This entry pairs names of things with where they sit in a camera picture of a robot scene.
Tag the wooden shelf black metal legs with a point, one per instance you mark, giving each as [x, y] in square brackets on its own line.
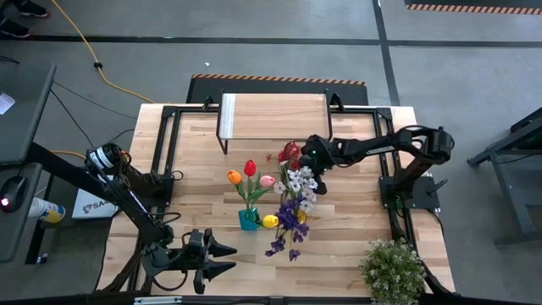
[275, 116]

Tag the black metal stand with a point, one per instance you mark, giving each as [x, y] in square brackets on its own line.
[518, 199]

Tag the flower stems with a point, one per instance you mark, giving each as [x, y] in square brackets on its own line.
[267, 181]
[270, 221]

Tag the white and yellow spray can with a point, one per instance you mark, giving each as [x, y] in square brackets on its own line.
[46, 210]

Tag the silver metal bracket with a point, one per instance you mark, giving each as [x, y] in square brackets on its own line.
[156, 301]

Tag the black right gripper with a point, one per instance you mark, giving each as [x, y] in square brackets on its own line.
[319, 167]

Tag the white printed cardboard box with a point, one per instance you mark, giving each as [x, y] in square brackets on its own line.
[91, 207]

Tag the blue cut-glass vase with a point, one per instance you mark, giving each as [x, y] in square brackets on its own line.
[247, 222]

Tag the green potted plant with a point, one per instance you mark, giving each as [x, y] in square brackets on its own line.
[391, 271]

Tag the dark grey desk tray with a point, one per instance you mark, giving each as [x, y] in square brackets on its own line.
[17, 237]

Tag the purple artificial flower spray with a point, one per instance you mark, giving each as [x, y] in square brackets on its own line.
[288, 218]

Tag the white paper note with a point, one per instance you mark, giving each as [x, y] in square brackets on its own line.
[5, 103]

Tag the person's shoe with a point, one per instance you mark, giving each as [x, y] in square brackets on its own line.
[34, 8]
[14, 29]

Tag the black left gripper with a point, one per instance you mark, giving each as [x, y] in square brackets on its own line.
[197, 258]

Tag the red artificial flower spray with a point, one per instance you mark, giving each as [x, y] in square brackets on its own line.
[290, 152]

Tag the dark grey desk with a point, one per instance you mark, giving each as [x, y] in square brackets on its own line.
[25, 127]

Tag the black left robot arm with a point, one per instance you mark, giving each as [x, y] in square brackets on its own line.
[135, 203]

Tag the small bottle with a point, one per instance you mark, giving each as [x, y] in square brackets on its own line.
[42, 259]

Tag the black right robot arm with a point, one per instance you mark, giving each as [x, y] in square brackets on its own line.
[381, 148]

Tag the yellow cut-glass vase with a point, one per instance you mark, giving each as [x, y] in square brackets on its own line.
[302, 217]

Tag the red artificial tulip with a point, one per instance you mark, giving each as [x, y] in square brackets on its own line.
[250, 168]

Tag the black computer mouse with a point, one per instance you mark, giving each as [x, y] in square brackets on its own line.
[14, 190]

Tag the white artificial flower spray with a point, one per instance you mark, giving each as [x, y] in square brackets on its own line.
[296, 184]

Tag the black hazard-striped floor mat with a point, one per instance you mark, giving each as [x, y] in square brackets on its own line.
[203, 91]
[466, 8]

